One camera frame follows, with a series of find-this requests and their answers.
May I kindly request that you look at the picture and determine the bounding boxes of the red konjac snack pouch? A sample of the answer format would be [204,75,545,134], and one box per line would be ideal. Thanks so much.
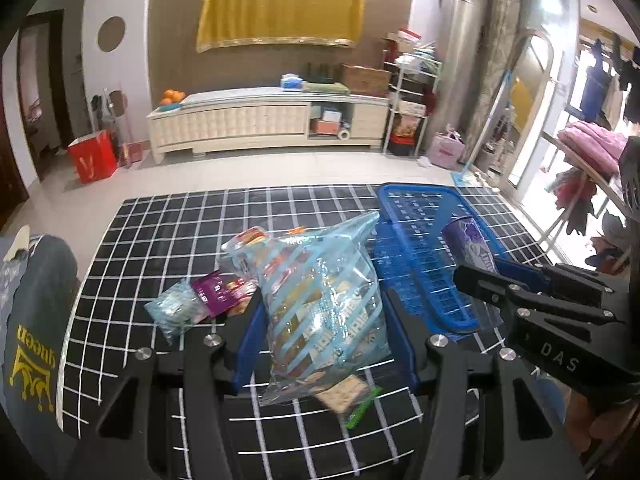
[191,271,257,318]

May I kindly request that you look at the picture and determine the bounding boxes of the green-edged cracker pack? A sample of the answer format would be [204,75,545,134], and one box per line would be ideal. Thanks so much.
[314,375,382,430]

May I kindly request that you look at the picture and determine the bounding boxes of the light blue striped snack bag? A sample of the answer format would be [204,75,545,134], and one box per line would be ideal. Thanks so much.
[224,211,390,405]

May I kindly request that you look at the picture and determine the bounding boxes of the purple snack pouch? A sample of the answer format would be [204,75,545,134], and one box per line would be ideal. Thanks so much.
[442,216,498,273]

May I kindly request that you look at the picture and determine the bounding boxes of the red yellow beef snack pouch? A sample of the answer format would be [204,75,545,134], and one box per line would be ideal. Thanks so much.
[224,226,270,255]

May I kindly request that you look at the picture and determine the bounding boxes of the blue plastic basket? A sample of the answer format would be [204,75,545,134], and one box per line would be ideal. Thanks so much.
[370,183,506,339]

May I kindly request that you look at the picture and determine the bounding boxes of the wooden drying rack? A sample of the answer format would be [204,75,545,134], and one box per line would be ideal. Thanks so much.
[539,129,640,271]

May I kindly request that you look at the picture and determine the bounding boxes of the pink folded blanket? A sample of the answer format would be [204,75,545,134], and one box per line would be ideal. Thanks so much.
[558,120,628,178]

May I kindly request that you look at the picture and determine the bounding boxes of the pink gift bag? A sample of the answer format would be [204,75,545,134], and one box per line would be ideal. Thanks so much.
[426,130,465,170]

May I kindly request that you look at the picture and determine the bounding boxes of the grey queen print cloth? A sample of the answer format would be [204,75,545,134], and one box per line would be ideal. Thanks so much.
[1,235,78,477]

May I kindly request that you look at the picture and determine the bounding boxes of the white TV cabinet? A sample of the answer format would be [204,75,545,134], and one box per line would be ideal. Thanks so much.
[146,87,390,162]

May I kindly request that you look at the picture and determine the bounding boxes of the red paper bag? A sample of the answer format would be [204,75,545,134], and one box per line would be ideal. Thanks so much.
[67,130,117,184]

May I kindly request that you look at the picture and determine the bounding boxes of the oranges on plate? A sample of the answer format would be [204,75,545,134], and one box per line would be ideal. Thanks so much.
[158,90,186,112]

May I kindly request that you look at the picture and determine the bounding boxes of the blue tissue box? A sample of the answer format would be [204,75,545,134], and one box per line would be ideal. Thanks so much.
[280,73,305,91]

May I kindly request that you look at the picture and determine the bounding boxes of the green folded towel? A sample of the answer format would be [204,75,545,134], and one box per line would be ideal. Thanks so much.
[303,81,350,96]

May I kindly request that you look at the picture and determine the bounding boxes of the white metal shelf rack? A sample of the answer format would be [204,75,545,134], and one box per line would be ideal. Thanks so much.
[382,47,442,157]

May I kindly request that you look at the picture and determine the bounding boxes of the cardboard box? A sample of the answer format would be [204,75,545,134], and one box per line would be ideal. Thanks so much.
[340,64,392,98]

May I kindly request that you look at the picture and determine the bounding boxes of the silver standing air conditioner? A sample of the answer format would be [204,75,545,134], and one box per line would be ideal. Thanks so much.
[427,0,488,138]

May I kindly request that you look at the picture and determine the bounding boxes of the yellow cloth TV cover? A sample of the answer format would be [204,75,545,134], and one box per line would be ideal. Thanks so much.
[195,0,366,53]

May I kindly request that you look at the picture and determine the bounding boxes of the blue handled mop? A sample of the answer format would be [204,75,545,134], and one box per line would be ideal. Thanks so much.
[450,68,513,188]

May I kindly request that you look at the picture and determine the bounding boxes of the brown round wall disc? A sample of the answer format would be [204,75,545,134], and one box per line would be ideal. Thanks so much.
[96,16,126,52]

